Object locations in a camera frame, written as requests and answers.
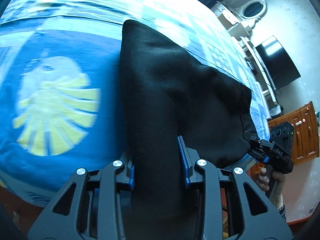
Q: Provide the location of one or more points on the right forearm striped sleeve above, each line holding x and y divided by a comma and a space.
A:
282, 212

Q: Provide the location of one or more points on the white dresser shelf unit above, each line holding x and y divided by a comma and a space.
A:
239, 29

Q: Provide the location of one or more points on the brown wooden cabinet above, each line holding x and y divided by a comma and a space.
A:
305, 138

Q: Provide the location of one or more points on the person's right hand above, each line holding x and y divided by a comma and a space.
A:
264, 184

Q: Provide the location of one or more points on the blue patterned bedspread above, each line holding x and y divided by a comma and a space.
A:
59, 93

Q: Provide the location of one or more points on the black flat screen television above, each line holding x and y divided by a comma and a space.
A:
278, 63

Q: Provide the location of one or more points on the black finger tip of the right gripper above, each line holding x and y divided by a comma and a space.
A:
254, 143

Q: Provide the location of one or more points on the black pants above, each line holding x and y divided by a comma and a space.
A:
167, 93

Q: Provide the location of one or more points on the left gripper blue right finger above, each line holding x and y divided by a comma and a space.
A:
186, 162

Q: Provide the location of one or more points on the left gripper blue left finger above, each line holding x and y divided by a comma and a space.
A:
131, 176

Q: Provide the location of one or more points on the white oval framed mirror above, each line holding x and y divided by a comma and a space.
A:
253, 11

